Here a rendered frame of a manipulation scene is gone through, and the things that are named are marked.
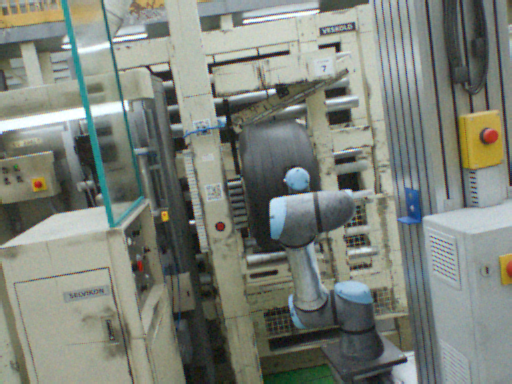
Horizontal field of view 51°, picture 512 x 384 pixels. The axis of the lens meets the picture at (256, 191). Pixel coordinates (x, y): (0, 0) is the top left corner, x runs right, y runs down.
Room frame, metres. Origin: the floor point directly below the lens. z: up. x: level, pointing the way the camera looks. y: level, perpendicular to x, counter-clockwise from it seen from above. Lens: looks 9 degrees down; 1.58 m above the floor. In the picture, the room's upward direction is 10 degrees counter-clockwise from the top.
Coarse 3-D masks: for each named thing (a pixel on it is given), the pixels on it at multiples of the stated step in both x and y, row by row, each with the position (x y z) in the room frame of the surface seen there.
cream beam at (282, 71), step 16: (240, 64) 2.67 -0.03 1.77; (256, 64) 2.67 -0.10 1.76; (272, 64) 2.67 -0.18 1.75; (288, 64) 2.67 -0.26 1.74; (304, 64) 2.67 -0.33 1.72; (336, 64) 2.67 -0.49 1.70; (224, 80) 2.66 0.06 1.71; (240, 80) 2.66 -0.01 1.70; (256, 80) 2.66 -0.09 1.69; (272, 80) 2.67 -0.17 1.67; (288, 80) 2.67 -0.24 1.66; (304, 80) 2.67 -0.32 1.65; (320, 80) 2.67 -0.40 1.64; (224, 96) 2.69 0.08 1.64
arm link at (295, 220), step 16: (272, 208) 1.46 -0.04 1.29; (288, 208) 1.45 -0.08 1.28; (304, 208) 1.44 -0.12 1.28; (272, 224) 1.45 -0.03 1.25; (288, 224) 1.44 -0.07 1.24; (304, 224) 1.43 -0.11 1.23; (320, 224) 1.43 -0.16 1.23; (288, 240) 1.47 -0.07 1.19; (304, 240) 1.47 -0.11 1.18; (288, 256) 1.54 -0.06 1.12; (304, 256) 1.52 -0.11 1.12; (304, 272) 1.55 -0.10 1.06; (304, 288) 1.59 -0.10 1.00; (320, 288) 1.62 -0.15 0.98; (304, 304) 1.62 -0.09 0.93; (320, 304) 1.62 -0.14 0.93; (304, 320) 1.65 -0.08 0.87; (320, 320) 1.64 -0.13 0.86
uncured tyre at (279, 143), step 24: (288, 120) 2.42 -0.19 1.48; (240, 144) 2.36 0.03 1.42; (264, 144) 2.28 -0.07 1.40; (288, 144) 2.26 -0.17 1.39; (264, 168) 2.21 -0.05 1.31; (312, 168) 2.23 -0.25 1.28; (264, 192) 2.19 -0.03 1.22; (288, 192) 2.19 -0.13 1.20; (264, 216) 2.20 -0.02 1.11; (264, 240) 2.27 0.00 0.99
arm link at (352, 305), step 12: (336, 288) 1.67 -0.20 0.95; (348, 288) 1.66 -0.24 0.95; (360, 288) 1.66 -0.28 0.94; (336, 300) 1.65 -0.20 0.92; (348, 300) 1.63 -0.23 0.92; (360, 300) 1.62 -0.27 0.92; (372, 300) 1.66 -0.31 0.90; (336, 312) 1.63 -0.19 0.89; (348, 312) 1.63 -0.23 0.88; (360, 312) 1.62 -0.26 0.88; (372, 312) 1.65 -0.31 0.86; (336, 324) 1.65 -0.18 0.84; (348, 324) 1.63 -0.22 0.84; (360, 324) 1.62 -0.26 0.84; (372, 324) 1.64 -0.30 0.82
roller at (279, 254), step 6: (318, 246) 2.33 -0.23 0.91; (264, 252) 2.34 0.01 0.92; (270, 252) 2.34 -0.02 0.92; (276, 252) 2.33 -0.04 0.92; (282, 252) 2.33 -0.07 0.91; (318, 252) 2.34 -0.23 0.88; (246, 258) 2.34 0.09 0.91; (252, 258) 2.33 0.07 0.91; (258, 258) 2.33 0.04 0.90; (264, 258) 2.33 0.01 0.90; (270, 258) 2.33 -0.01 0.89; (276, 258) 2.33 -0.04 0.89; (282, 258) 2.33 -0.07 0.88
